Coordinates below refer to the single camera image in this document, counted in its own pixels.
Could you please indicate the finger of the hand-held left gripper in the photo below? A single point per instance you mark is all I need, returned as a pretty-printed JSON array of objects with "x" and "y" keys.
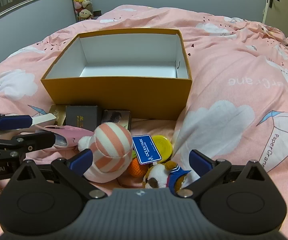
[
  {"x": 33, "y": 141},
  {"x": 13, "y": 122}
]

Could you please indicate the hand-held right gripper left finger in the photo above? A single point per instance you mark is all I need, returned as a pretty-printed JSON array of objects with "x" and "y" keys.
[{"x": 82, "y": 160}]

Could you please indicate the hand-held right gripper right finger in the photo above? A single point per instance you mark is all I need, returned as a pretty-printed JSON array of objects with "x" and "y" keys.
[{"x": 198, "y": 160}]

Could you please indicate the white glasses case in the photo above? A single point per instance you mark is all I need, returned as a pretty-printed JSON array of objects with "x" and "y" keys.
[{"x": 43, "y": 118}]

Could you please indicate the pink mini backpack pouch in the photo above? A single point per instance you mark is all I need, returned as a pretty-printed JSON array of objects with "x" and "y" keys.
[{"x": 71, "y": 133}]

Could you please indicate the pink striped plush toy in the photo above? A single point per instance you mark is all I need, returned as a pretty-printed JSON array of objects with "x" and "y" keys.
[{"x": 109, "y": 145}]

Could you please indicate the small gold box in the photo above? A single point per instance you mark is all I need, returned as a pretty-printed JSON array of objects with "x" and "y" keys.
[{"x": 59, "y": 113}]

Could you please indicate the yellow round lid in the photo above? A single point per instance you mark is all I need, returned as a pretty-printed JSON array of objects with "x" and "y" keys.
[{"x": 163, "y": 146}]

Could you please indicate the brown plush dog toy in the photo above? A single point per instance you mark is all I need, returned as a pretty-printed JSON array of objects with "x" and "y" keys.
[{"x": 159, "y": 175}]

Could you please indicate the dark grey box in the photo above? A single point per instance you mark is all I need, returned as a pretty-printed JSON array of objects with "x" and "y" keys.
[{"x": 82, "y": 117}]

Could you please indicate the blue card tag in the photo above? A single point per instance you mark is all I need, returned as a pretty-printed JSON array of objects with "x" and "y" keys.
[{"x": 145, "y": 148}]

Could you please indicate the photo card box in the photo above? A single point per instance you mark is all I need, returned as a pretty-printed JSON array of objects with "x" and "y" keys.
[{"x": 116, "y": 117}]

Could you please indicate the orange crocheted toy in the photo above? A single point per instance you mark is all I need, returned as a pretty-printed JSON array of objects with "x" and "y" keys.
[{"x": 137, "y": 170}]

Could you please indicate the orange cardboard box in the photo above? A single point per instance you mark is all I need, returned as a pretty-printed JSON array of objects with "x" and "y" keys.
[{"x": 109, "y": 95}]

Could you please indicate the pink printed blanket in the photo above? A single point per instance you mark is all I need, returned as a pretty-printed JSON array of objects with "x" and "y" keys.
[{"x": 234, "y": 55}]

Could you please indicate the wall socket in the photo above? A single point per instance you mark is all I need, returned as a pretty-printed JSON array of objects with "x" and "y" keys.
[{"x": 97, "y": 13}]

